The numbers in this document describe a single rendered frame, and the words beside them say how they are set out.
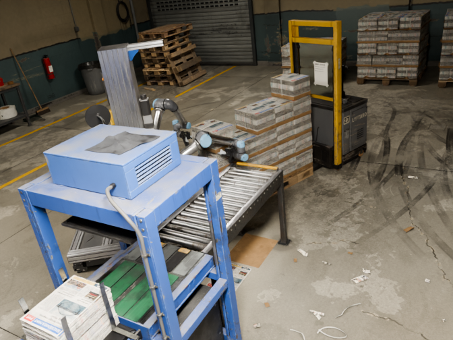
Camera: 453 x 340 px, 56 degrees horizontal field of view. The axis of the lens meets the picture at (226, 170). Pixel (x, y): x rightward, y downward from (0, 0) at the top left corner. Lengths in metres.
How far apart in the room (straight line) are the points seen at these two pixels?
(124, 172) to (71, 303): 0.78
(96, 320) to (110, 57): 2.27
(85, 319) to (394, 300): 2.42
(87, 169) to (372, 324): 2.39
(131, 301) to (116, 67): 2.06
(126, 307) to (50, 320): 0.50
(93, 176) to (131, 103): 1.74
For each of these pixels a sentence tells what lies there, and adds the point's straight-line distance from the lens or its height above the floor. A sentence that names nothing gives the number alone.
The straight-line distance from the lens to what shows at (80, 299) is 2.50.
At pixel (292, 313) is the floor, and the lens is 3.65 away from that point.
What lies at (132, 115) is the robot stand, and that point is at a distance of 4.03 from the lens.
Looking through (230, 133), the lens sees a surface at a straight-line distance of 4.48.
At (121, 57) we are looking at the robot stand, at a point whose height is 1.95.
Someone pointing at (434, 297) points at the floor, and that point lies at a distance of 3.92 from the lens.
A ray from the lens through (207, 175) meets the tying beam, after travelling 2.45.
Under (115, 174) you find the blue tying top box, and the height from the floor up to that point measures 1.69.
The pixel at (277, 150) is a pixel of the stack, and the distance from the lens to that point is 5.01.
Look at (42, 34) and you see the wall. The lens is 11.13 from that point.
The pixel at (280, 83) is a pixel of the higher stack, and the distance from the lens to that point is 5.13.
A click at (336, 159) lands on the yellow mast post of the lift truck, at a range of 5.62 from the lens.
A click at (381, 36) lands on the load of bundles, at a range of 9.14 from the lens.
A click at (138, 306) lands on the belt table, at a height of 0.80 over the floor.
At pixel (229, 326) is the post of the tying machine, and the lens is 3.22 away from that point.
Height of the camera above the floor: 2.57
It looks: 26 degrees down
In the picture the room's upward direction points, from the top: 7 degrees counter-clockwise
